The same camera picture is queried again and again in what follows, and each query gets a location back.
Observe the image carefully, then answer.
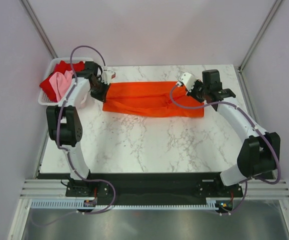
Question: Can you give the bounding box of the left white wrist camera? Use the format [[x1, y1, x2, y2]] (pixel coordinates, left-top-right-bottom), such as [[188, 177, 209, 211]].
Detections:
[[101, 70, 116, 85]]

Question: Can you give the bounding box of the aluminium frame rail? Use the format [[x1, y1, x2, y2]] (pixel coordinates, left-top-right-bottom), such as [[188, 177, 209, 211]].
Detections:
[[20, 179, 289, 200]]

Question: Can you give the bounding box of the pink t shirt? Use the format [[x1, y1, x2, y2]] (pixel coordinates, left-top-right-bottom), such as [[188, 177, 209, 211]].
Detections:
[[49, 70, 73, 102]]

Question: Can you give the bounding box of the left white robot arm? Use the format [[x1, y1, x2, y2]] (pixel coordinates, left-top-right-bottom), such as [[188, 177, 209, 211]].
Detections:
[[46, 61, 111, 197]]

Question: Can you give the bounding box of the orange t shirt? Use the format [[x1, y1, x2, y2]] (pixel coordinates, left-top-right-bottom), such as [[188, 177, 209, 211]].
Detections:
[[102, 81, 204, 118]]

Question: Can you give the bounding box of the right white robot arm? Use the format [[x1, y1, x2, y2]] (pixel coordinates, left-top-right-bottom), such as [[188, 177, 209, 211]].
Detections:
[[179, 69, 281, 197]]

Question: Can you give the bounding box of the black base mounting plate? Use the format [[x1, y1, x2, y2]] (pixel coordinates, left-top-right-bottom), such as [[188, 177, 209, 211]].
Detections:
[[64, 172, 242, 210]]

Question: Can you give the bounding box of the red t shirt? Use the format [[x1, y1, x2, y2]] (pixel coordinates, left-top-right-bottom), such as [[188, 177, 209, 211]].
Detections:
[[39, 61, 73, 103]]

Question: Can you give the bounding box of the white slotted cable duct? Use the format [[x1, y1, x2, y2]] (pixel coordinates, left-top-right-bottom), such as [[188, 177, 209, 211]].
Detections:
[[30, 199, 219, 211]]

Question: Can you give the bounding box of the white plastic laundry basket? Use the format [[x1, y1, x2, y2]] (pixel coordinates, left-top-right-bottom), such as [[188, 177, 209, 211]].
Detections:
[[37, 57, 93, 106]]

